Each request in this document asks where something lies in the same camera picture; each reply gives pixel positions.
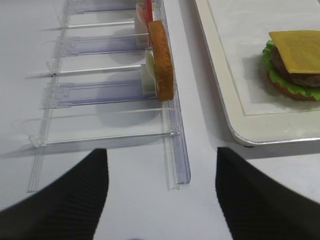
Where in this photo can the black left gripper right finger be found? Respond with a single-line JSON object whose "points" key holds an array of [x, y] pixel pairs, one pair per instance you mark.
{"points": [[256, 207]]}

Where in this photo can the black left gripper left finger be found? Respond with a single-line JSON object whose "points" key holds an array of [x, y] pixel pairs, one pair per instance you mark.
{"points": [[68, 209]]}

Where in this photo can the green lettuce on burger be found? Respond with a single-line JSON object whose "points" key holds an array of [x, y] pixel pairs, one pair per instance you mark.
{"points": [[267, 59]]}

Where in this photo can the brown meat patty on burger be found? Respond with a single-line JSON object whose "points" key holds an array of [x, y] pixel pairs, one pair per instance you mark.
{"points": [[303, 79]]}

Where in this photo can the yellow cheese slice on burger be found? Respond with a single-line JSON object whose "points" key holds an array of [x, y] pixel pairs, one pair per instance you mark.
{"points": [[299, 50]]}

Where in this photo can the red tomato slice in rack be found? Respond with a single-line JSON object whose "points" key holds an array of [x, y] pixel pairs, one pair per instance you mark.
{"points": [[144, 11]]}

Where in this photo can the cream metal tray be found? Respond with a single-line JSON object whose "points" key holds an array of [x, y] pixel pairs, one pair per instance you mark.
{"points": [[251, 130]]}

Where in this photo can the bottom bun on tray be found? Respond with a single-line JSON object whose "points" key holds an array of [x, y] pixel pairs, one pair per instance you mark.
{"points": [[293, 90]]}

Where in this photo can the clear acrylic rack, left side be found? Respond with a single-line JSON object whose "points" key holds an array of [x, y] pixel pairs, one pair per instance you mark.
{"points": [[102, 90]]}

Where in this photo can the orange-brown bun slice in rack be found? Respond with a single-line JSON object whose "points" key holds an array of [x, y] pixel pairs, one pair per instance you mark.
{"points": [[163, 65]]}

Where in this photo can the white paper tray liner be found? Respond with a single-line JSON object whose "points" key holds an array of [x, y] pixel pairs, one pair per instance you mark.
{"points": [[243, 27]]}

